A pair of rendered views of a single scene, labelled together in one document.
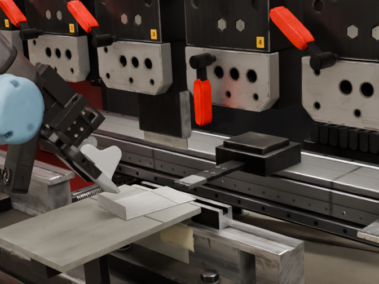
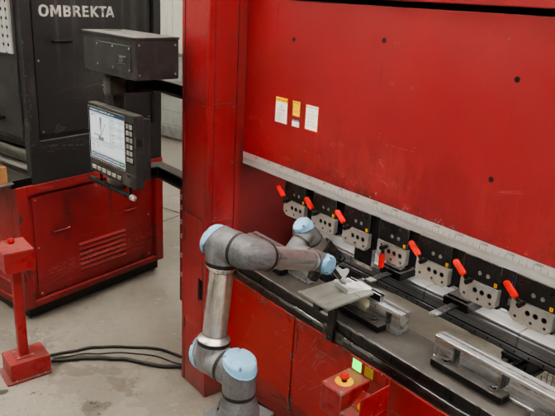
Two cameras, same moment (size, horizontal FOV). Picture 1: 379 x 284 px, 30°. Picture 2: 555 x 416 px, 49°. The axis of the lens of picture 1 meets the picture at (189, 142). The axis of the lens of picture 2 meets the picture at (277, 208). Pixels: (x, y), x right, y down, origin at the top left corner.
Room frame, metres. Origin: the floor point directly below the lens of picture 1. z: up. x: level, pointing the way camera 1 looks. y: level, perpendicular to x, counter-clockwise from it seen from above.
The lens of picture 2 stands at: (-1.34, 0.18, 2.16)
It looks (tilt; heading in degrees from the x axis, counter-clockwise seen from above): 19 degrees down; 6
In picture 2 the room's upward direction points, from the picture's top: 3 degrees clockwise
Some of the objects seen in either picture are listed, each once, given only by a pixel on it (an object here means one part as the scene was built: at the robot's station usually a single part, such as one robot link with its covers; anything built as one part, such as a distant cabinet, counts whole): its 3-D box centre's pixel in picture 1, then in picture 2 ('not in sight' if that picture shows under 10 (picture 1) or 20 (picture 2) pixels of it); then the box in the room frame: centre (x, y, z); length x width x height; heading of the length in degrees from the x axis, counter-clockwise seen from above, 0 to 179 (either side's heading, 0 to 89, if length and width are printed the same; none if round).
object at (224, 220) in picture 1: (179, 203); (365, 289); (1.08, 0.02, 0.98); 0.20 x 0.03 x 0.03; 45
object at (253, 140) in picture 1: (232, 161); (386, 272); (1.22, -0.07, 1.01); 0.26 x 0.12 x 0.05; 135
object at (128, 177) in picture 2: not in sight; (120, 143); (1.56, 1.27, 1.42); 0.45 x 0.12 x 0.36; 50
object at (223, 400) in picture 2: not in sight; (238, 402); (0.43, 0.45, 0.82); 0.15 x 0.15 x 0.10
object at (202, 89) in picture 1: (205, 89); (382, 256); (0.94, -0.03, 1.20); 0.04 x 0.02 x 0.10; 135
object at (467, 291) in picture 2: not in sight; (486, 279); (0.69, -0.37, 1.26); 0.15 x 0.09 x 0.17; 45
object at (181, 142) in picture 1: (163, 116); (364, 256); (1.10, 0.04, 1.13); 0.10 x 0.02 x 0.10; 45
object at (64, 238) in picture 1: (98, 222); (336, 293); (1.00, 0.14, 1.00); 0.26 x 0.18 x 0.01; 135
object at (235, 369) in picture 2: not in sight; (238, 372); (0.44, 0.46, 0.94); 0.13 x 0.12 x 0.14; 55
